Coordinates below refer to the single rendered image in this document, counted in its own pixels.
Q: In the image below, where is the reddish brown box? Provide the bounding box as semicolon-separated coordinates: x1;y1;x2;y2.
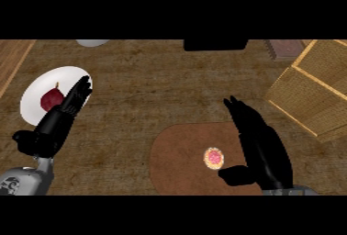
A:
264;39;305;62

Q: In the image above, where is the brown rounded cutting board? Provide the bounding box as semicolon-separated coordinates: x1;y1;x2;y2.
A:
149;121;264;196

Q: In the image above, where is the woven wicker basket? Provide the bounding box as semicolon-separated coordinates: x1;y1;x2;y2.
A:
264;39;347;144

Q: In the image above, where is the pink frosted cupcake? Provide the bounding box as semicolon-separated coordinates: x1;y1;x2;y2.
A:
202;147;226;171

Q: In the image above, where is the pale round dish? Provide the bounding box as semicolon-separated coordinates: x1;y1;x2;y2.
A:
74;39;110;48

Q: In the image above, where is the white round plate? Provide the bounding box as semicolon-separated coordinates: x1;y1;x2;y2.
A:
19;65;93;127

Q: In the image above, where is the dark red fruit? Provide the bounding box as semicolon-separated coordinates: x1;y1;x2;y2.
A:
40;82;66;112

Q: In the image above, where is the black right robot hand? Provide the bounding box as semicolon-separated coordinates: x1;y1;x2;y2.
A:
217;95;295;191

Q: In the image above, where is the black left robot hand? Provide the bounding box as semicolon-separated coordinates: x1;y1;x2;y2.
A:
10;74;93;159

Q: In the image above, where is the black appliance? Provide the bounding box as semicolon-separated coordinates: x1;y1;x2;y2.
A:
183;39;249;52

